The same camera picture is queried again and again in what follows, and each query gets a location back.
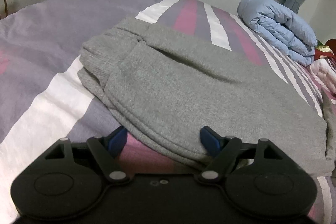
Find folded pink white blanket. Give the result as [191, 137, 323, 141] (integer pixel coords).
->
[309, 59, 336, 95]

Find red folded cloth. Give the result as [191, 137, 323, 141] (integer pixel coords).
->
[314, 39, 336, 61]

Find grey knit pants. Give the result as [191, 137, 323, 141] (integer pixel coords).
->
[78, 18, 335, 176]

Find striped purple pink bedsheet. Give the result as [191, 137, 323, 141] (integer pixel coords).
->
[1, 0, 323, 223]

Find folded light blue duvet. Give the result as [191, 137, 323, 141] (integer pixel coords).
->
[237, 0, 317, 67]

